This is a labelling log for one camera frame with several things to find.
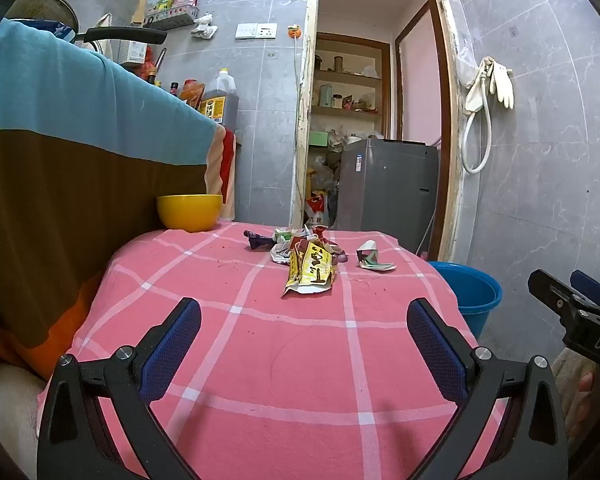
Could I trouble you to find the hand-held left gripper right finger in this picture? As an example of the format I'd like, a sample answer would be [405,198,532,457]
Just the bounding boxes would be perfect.
[406,297,570,480]

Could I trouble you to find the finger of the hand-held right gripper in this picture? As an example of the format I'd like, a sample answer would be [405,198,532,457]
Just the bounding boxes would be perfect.
[527,269,582,335]
[570,270,600,312]

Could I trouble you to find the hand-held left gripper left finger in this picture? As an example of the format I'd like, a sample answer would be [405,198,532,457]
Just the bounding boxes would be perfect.
[36,297,202,480]

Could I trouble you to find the blue bucket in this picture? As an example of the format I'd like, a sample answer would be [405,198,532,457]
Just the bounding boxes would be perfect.
[427,261,503,341]

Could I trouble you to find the purple wrapper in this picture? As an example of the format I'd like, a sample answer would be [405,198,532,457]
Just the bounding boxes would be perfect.
[244,230,277,251]

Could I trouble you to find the white patterned wrapper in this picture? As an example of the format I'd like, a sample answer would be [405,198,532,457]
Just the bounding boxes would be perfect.
[270,241,294,265]

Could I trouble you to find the yellow snack packet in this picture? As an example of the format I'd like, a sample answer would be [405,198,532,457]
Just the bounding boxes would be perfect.
[280,240,337,299]

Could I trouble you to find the red snack packet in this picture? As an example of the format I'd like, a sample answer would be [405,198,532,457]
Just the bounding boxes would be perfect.
[305,225,342,253]

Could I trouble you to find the person's right hand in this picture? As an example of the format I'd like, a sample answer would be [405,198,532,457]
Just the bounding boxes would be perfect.
[565,372,596,442]

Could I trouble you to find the pink checked tablecloth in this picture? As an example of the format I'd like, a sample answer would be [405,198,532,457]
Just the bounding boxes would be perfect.
[37,220,511,480]

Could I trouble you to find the yellow bowl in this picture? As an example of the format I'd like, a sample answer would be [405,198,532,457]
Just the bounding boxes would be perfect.
[156,194,223,233]

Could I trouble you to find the grey washing machine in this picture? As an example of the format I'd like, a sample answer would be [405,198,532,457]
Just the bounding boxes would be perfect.
[336,137,440,253]

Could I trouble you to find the cream fluffy cloth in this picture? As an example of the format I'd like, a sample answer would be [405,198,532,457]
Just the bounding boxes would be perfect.
[0,362,47,480]

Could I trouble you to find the white red rice bag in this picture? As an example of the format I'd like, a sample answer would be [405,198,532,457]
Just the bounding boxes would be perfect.
[305,192,329,228]

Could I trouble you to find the red cream cloth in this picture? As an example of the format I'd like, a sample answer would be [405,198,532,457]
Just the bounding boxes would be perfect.
[205,127,237,222]

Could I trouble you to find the heap of plastic bags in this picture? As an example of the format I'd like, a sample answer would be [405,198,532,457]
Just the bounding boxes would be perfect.
[307,154,341,196]

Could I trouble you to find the cream rubber gloves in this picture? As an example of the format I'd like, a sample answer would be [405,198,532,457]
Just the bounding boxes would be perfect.
[487,59,515,110]

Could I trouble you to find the blue brown striped towel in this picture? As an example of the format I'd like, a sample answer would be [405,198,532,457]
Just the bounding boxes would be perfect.
[0,17,226,381]

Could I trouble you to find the cooking oil bottle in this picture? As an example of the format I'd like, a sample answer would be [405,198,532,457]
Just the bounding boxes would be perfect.
[200,68,239,126]

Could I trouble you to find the orange packet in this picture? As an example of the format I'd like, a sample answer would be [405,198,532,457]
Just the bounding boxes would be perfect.
[180,79,206,109]

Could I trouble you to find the wooden shelf unit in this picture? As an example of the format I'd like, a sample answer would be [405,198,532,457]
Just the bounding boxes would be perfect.
[310,32,391,141]

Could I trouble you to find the white utensil holder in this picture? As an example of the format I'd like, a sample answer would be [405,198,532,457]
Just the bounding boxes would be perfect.
[119,39,148,66]

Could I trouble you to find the white rag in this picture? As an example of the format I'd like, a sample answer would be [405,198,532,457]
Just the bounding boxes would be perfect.
[191,12,218,40]

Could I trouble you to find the white hose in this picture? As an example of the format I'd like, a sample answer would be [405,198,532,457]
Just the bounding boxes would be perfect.
[461,57,493,175]

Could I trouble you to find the wooden door frame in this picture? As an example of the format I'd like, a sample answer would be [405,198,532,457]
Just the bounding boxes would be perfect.
[292,0,463,261]

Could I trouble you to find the pan with black handle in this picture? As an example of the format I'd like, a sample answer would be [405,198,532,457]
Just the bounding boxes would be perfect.
[17,0,168,48]

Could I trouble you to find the grey wall rack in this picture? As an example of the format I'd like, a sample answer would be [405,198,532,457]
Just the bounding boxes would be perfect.
[145,5,201,31]

